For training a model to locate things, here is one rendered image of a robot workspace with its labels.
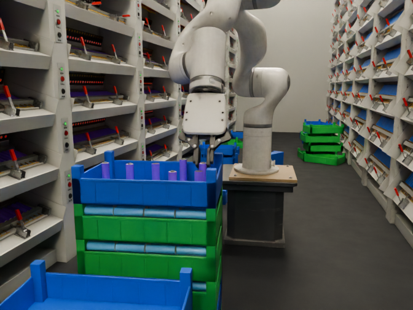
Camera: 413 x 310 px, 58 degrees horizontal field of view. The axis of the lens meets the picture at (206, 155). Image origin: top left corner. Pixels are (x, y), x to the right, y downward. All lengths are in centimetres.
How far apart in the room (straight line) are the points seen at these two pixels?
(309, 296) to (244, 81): 81
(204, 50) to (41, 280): 59
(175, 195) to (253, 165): 82
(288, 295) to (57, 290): 73
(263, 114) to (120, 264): 90
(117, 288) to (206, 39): 58
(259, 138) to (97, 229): 88
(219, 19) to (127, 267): 63
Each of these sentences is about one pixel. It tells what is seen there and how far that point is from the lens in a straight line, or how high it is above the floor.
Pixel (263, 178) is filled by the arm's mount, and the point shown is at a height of 29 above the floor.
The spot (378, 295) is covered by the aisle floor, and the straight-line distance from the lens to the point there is 136.
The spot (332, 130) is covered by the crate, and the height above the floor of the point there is 27.
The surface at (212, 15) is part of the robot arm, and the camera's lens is 101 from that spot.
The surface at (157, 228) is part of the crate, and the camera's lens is 79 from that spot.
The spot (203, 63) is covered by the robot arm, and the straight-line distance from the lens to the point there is 89.
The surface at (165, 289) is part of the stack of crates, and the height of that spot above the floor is 28.
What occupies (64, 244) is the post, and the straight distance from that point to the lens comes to 151.
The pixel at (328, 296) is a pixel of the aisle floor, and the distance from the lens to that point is 130.
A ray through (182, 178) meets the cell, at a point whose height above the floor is 42.
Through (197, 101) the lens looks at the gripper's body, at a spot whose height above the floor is 61.
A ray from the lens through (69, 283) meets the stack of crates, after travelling 79.
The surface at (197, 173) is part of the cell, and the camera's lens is 77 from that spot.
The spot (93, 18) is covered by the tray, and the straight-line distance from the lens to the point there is 167.
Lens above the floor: 64
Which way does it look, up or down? 10 degrees down
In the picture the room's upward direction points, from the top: straight up
